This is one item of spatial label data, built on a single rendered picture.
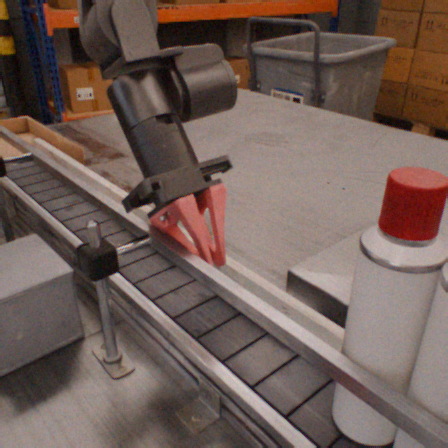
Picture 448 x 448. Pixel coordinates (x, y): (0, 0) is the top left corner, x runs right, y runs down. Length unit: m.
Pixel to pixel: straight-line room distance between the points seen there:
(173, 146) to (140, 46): 0.09
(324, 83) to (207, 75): 2.13
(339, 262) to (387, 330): 0.27
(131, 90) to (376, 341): 0.31
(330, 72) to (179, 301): 2.19
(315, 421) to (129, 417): 0.17
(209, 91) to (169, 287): 0.21
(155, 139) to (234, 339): 0.20
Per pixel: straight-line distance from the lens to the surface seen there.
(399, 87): 4.06
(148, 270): 0.55
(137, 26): 0.47
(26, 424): 0.49
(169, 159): 0.45
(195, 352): 0.45
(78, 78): 3.90
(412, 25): 3.99
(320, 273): 0.55
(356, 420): 0.37
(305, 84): 2.66
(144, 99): 0.46
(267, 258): 0.66
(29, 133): 1.25
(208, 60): 0.51
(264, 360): 0.44
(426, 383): 0.32
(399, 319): 0.31
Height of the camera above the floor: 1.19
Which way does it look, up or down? 30 degrees down
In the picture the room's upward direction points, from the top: straight up
